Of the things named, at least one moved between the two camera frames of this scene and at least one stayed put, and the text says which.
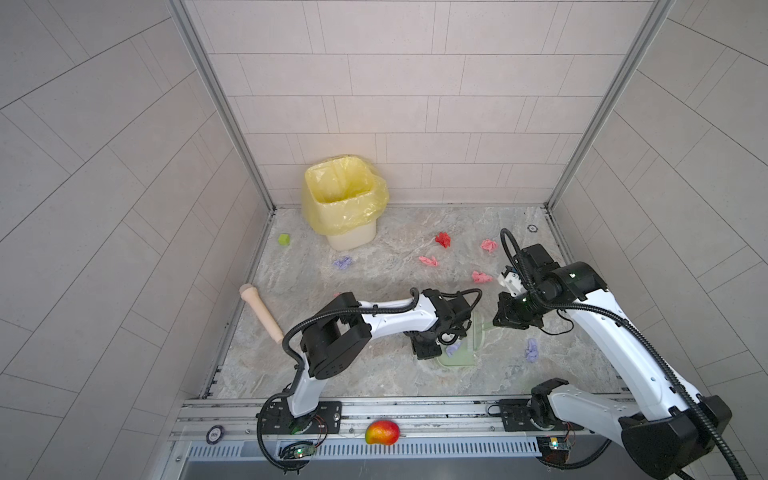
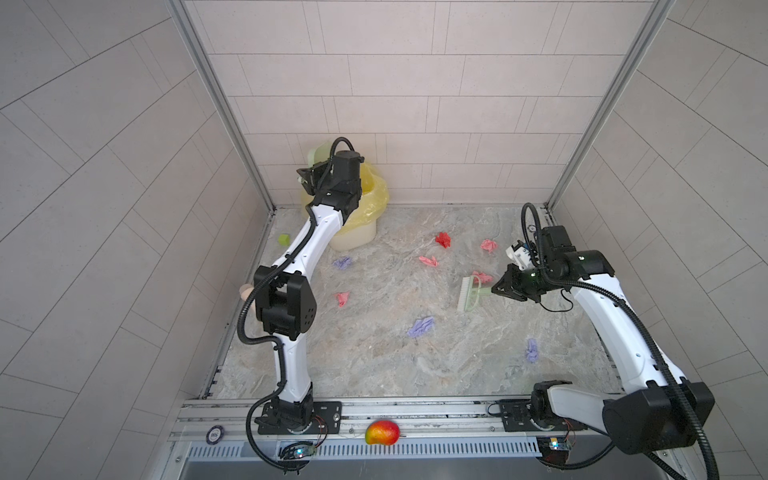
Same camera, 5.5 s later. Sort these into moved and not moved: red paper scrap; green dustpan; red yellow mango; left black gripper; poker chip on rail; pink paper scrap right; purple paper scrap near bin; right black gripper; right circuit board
Moved: green dustpan; left black gripper; right black gripper
Not moved: pink paper scrap right; purple paper scrap near bin; poker chip on rail; red yellow mango; right circuit board; red paper scrap
